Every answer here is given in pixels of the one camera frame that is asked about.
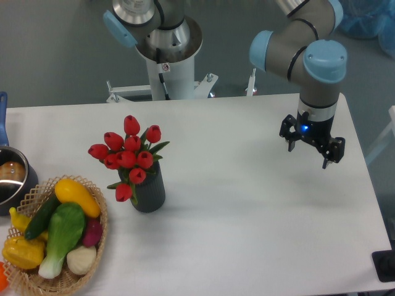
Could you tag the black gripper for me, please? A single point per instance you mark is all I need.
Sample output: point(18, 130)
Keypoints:
point(314, 133)

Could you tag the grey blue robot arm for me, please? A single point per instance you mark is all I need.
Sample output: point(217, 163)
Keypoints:
point(301, 53)

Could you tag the dark grey ribbed vase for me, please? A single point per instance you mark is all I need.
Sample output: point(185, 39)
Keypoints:
point(147, 196)

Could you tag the blue plastic bag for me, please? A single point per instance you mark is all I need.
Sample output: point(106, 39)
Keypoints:
point(370, 20)

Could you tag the black device at table edge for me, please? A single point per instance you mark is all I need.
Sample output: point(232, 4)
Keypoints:
point(384, 265)

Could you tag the red tulip bouquet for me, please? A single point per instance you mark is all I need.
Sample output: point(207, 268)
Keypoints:
point(135, 152)

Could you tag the purple radish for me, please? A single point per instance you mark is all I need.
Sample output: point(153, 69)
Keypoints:
point(93, 233)

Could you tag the yellow squash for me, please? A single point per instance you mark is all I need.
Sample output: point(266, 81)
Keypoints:
point(68, 190)

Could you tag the green bok choy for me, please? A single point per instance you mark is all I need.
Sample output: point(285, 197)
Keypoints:
point(65, 230)

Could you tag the white garlic bulb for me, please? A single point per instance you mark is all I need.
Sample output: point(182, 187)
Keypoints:
point(81, 259)

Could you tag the dark green cucumber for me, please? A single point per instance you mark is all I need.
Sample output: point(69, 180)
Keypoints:
point(45, 211)

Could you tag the dark pot with glass lid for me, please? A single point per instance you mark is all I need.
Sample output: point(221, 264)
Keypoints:
point(17, 178)

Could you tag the yellow banana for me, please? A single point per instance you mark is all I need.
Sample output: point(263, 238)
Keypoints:
point(21, 222)

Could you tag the yellow corn cob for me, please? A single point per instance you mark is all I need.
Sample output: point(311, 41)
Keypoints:
point(22, 253)

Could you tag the woven wicker basket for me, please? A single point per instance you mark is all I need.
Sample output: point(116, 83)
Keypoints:
point(28, 282)

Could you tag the orange fruit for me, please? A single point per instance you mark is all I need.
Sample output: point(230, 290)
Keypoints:
point(3, 278)

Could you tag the white frame at right edge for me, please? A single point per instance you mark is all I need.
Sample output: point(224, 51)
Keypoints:
point(382, 140)

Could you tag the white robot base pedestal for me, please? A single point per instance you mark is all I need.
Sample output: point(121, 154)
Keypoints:
point(169, 45)

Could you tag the blue pot handle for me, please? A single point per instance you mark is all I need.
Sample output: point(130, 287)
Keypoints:
point(3, 133)

